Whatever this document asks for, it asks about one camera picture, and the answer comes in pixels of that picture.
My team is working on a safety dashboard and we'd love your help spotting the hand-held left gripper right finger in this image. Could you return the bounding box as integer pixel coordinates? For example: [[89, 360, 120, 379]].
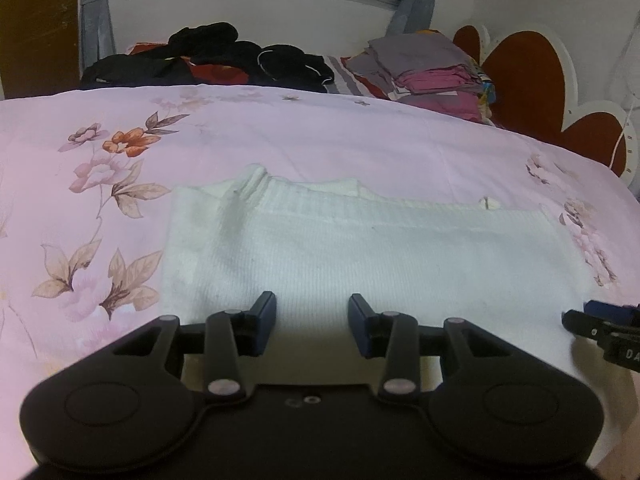
[[348, 294, 506, 405]]

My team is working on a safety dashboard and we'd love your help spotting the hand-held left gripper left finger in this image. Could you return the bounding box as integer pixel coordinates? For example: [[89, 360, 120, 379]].
[[115, 291, 277, 403]]

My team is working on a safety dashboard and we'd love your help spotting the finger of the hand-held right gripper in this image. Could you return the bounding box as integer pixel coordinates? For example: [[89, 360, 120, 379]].
[[562, 309, 617, 347], [584, 300, 640, 328]]

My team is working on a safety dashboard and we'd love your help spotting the white knit sweater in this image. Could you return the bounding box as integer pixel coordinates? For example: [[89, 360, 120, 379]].
[[159, 162, 593, 396]]

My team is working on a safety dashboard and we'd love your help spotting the stack of folded clothes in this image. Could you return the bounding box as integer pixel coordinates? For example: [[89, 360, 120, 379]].
[[345, 29, 498, 126]]

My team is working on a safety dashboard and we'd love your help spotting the pile of dark clothes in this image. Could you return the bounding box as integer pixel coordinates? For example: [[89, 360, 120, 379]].
[[80, 21, 335, 93]]

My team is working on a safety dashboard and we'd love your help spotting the pink floral bedsheet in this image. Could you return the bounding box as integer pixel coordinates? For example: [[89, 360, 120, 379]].
[[0, 85, 640, 466]]

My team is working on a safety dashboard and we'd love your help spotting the striped cloth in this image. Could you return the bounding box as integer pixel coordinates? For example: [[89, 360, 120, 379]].
[[320, 54, 396, 101]]

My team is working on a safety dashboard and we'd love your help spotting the red and white headboard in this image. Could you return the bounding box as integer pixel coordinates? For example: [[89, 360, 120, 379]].
[[452, 22, 640, 191]]

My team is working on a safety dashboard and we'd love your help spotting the brown wooden door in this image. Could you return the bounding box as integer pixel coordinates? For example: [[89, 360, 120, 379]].
[[0, 0, 83, 101]]

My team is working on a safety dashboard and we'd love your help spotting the white cable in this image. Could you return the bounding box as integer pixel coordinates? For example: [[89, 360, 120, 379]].
[[607, 94, 639, 171]]

